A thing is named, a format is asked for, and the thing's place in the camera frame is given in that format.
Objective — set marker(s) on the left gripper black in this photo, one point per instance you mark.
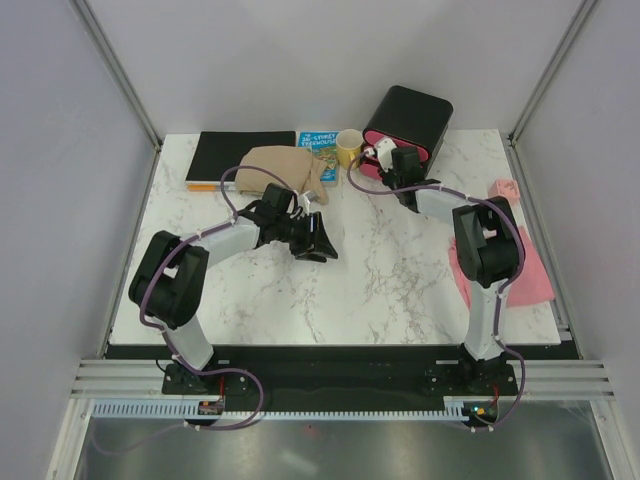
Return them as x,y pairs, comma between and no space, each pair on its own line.
318,238

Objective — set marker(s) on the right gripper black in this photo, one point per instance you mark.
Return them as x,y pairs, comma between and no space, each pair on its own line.
387,177

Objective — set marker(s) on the black pink drawer unit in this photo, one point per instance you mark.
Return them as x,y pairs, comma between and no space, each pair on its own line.
410,118

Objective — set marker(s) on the beige t shirt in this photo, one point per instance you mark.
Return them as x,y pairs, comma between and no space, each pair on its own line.
295,167

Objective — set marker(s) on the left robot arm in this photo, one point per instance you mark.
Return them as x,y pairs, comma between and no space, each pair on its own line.
168,284

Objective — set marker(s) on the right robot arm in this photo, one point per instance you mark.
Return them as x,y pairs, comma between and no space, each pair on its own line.
488,246

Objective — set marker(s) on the yellow mug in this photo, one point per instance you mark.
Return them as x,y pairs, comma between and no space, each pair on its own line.
348,146

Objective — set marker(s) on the blue treehouse book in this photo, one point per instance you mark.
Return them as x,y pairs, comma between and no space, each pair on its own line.
322,144

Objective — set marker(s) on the pink cube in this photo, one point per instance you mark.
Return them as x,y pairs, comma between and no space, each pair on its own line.
507,188

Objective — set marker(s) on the black notebook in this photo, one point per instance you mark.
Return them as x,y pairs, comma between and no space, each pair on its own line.
218,151

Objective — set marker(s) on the orange pen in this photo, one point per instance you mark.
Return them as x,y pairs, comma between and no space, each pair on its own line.
202,188

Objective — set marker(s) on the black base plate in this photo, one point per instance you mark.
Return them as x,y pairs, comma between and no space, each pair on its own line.
348,378

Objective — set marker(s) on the white cable duct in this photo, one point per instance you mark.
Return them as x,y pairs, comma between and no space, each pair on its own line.
192,409

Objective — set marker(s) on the right aluminium frame post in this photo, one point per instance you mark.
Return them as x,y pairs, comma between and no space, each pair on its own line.
567,42

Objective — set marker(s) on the aluminium frame post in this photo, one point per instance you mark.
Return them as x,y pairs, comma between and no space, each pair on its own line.
101,42
567,42

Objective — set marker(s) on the aluminium front rail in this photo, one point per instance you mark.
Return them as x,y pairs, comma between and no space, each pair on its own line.
543,378

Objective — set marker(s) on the left aluminium frame post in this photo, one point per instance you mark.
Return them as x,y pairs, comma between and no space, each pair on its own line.
101,42

